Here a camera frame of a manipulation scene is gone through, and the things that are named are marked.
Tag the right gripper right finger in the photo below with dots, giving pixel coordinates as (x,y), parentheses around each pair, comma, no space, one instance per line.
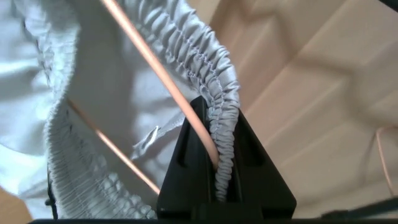
(258,180)

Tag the beige curtain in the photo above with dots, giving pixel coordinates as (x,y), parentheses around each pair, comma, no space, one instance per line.
(311,77)

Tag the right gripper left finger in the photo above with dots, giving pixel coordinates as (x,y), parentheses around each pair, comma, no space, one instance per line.
(183,180)

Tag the pale grey shorts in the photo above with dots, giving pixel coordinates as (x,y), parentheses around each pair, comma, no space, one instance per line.
(102,93)

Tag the pink clothes hanger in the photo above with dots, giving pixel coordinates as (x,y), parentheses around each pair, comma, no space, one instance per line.
(161,73)
(383,161)

